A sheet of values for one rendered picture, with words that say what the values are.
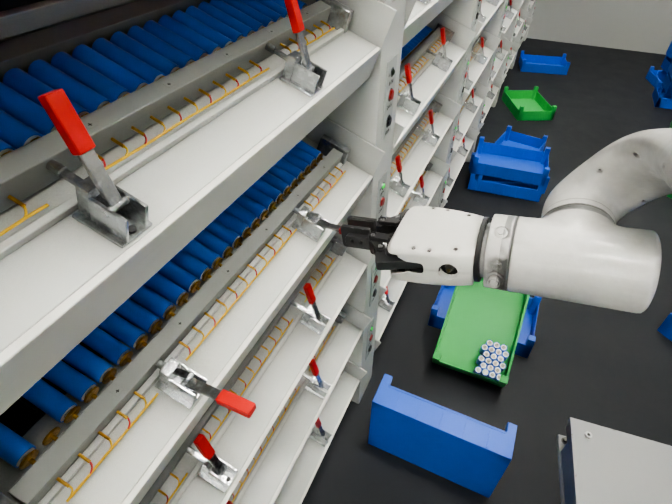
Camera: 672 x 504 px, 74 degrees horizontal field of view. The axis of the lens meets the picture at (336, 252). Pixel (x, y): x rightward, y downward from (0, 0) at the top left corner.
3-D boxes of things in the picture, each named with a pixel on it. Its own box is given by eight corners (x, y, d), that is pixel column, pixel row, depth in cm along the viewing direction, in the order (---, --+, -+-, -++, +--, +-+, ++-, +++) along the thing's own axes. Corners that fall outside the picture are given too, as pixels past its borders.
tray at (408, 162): (446, 131, 137) (470, 92, 127) (376, 249, 96) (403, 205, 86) (389, 99, 139) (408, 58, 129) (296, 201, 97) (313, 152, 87)
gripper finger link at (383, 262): (388, 284, 50) (367, 257, 54) (448, 260, 51) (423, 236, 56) (387, 276, 49) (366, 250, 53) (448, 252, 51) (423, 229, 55)
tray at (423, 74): (457, 65, 124) (485, 16, 114) (382, 168, 83) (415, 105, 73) (394, 30, 126) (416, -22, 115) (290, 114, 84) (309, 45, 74)
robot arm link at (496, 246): (502, 309, 49) (474, 303, 50) (514, 259, 55) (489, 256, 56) (508, 248, 44) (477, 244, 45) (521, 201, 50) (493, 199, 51)
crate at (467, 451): (488, 498, 103) (495, 466, 108) (511, 459, 89) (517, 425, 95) (367, 443, 112) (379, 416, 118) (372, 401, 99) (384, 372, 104)
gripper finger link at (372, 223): (396, 244, 57) (349, 237, 60) (404, 230, 59) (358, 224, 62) (395, 224, 55) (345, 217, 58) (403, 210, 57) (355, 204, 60)
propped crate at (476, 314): (503, 388, 124) (507, 384, 117) (432, 362, 130) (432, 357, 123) (529, 290, 133) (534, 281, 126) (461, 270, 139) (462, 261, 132)
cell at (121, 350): (77, 309, 42) (133, 346, 42) (77, 320, 43) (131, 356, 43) (60, 321, 41) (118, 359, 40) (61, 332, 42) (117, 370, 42)
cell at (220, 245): (186, 225, 55) (230, 252, 54) (176, 233, 53) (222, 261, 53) (187, 215, 53) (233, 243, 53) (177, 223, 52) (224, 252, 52)
